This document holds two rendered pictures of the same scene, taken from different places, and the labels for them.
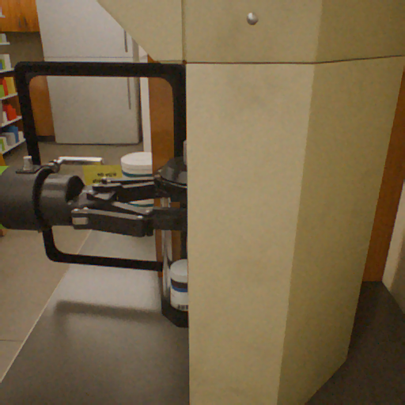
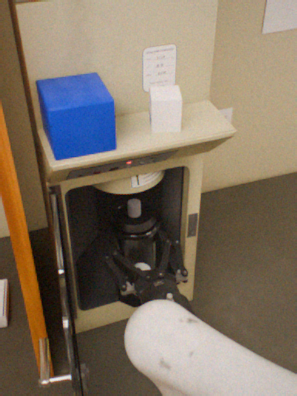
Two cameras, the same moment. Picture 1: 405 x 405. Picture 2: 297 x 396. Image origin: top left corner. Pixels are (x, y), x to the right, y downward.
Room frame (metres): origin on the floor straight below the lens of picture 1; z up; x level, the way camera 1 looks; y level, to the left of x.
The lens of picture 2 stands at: (0.77, 0.77, 1.97)
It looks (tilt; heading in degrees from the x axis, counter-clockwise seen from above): 39 degrees down; 249
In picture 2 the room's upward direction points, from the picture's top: straight up
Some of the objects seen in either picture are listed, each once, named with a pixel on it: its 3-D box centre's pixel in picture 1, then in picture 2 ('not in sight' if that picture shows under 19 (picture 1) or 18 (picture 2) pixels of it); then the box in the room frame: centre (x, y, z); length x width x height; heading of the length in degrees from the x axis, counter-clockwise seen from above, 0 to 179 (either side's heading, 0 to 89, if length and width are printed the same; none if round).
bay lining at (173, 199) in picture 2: not in sight; (115, 208); (0.51, -0.12, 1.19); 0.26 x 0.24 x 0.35; 178
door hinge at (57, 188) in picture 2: not in sight; (65, 262); (0.66, 0.01, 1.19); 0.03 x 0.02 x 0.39; 178
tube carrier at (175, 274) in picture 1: (193, 241); (135, 254); (0.51, 0.01, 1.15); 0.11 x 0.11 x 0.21
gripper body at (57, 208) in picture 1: (82, 200); (157, 289); (0.52, 0.17, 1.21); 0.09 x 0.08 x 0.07; 85
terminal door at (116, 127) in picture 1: (107, 175); (69, 326); (0.69, 0.17, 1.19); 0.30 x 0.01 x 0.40; 81
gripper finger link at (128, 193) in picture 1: (130, 193); (131, 270); (0.55, 0.10, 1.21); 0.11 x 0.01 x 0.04; 113
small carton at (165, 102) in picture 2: not in sight; (165, 109); (0.47, 0.06, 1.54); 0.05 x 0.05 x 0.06; 74
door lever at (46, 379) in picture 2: not in sight; (54, 360); (0.73, 0.23, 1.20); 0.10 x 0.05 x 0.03; 81
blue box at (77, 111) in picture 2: not in sight; (76, 115); (0.62, 0.06, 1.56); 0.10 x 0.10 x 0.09; 88
